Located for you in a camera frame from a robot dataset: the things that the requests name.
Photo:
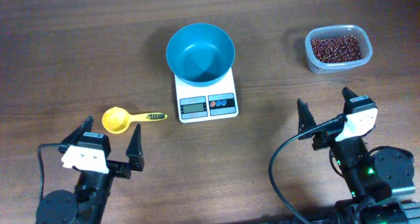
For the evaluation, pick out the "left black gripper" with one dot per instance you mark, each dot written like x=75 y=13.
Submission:
x=135 y=138

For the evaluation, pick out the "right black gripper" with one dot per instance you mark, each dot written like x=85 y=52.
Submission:
x=325 y=139

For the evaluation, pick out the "yellow measuring scoop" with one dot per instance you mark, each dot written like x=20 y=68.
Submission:
x=117 y=120

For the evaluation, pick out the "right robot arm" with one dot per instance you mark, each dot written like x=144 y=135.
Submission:
x=381 y=173

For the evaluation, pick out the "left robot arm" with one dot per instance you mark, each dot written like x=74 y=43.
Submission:
x=86 y=204

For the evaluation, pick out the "white digital kitchen scale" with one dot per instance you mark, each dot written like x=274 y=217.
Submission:
x=213 y=102

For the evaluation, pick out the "teal plastic bowl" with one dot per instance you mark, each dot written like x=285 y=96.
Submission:
x=200 y=54

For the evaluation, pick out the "clear plastic bean container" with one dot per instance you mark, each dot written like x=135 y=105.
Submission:
x=318 y=67

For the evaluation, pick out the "red beans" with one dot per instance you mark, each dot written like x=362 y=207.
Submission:
x=336 y=49

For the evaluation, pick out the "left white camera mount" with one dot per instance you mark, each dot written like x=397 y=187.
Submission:
x=85 y=159

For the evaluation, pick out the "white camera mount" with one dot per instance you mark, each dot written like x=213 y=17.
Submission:
x=85 y=159
x=358 y=124

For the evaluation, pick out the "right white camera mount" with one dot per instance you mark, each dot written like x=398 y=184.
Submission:
x=358 y=124

